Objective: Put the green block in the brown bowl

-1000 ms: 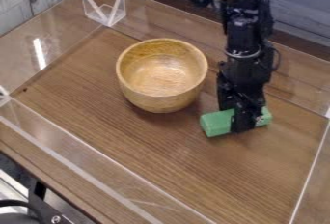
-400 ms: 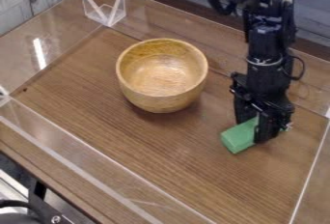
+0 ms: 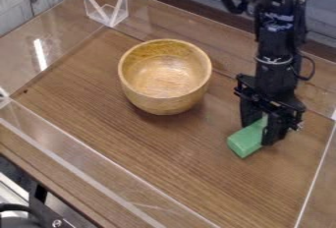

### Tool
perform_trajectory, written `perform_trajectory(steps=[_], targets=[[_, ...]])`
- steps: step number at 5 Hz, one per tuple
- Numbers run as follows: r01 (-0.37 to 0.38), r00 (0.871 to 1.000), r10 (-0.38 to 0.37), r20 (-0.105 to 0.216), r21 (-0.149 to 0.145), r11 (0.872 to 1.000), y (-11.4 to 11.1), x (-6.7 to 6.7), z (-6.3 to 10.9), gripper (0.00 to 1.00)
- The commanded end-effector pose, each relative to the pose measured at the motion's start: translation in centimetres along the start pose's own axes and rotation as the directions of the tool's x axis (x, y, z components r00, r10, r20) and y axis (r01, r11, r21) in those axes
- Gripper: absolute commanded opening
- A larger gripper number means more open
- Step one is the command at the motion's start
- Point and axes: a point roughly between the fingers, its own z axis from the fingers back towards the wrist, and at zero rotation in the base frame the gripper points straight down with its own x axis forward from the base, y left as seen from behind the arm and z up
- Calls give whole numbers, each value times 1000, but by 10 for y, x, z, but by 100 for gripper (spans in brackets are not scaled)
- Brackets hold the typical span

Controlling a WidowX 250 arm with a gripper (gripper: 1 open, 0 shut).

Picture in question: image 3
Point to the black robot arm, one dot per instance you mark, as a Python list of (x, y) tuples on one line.
[(280, 28)]

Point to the green rectangular block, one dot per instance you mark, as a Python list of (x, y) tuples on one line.
[(244, 142)]

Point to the black metal table bracket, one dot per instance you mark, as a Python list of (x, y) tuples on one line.
[(49, 218)]

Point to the brown wooden bowl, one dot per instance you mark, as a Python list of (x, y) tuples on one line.
[(165, 75)]

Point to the clear acrylic front wall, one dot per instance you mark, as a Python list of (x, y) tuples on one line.
[(88, 180)]

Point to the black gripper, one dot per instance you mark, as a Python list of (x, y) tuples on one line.
[(266, 93)]

